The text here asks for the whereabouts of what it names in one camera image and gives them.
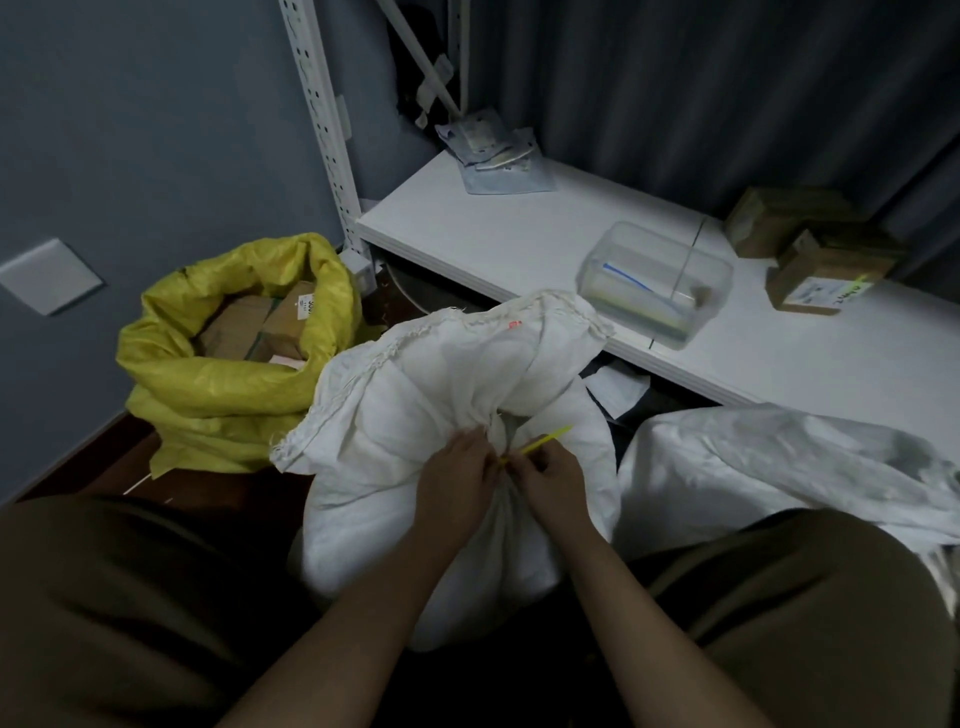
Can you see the person's left hand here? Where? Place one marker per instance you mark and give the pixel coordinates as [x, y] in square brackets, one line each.
[454, 484]

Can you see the person's right hand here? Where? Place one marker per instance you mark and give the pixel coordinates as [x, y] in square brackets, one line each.
[553, 484]

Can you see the person's left fingers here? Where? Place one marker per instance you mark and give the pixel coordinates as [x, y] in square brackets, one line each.
[484, 444]

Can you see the person's right fingers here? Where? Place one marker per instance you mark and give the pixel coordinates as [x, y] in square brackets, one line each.
[525, 459]

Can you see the white woven sack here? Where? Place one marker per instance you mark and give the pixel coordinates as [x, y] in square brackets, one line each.
[787, 472]
[450, 420]

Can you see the person's right forearm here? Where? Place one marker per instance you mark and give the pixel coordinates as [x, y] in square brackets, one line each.
[645, 637]

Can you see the person's left forearm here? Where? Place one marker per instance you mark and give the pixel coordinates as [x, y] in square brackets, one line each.
[334, 645]

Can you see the white paper sheet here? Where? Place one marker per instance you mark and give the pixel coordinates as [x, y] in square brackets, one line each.
[616, 388]

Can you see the clear plastic container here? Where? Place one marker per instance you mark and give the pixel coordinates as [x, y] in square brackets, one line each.
[652, 283]

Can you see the brown cardboard box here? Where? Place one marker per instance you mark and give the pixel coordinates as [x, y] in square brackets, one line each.
[232, 326]
[289, 322]

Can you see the yellow woven sack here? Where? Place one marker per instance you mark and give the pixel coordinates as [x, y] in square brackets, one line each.
[225, 375]

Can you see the pile of plastic mailer bags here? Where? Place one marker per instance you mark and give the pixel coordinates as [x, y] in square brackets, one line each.
[499, 157]

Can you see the white shelf board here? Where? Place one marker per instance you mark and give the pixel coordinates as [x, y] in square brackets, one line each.
[787, 330]

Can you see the small brown parcel box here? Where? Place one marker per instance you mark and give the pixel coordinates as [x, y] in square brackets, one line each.
[780, 217]

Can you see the labelled brown parcel box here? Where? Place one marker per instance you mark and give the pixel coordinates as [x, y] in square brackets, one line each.
[829, 270]

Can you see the person's brown trousers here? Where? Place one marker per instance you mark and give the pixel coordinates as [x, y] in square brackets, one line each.
[135, 615]

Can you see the dark curtain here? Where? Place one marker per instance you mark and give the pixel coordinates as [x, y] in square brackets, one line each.
[712, 97]

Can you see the white perforated shelf post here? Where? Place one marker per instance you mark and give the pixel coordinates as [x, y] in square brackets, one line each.
[322, 120]

